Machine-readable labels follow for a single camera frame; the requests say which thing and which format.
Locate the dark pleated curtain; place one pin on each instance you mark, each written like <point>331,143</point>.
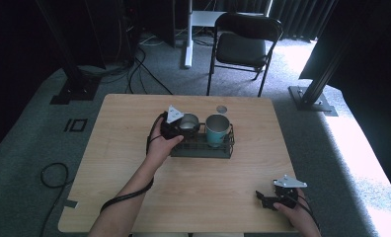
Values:
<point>298,16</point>

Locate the person's left hand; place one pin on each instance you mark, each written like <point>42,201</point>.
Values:
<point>160,149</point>

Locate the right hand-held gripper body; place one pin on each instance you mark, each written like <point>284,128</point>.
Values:
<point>287,196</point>

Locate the black stand with base plate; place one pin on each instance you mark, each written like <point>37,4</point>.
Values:
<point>75,89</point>

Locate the black folding chair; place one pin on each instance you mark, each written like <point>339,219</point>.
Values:
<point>241,49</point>

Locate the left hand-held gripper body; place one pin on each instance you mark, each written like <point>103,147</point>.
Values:
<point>170,126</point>

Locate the person's right hand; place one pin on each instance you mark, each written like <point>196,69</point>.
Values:
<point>295,217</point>

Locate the grey round table grommet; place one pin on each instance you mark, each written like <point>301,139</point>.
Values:
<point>221,109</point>

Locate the teal metal cup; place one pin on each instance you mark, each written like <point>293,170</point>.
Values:
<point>217,131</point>

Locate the metal stand with base plate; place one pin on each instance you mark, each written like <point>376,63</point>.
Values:
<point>312,98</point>

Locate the brown metal cup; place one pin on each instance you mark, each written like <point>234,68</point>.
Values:
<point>189,122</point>

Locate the grey tape strip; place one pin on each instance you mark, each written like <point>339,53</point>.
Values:
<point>71,203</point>

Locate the dark equipment cabinet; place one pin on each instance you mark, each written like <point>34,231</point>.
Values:
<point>144,23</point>

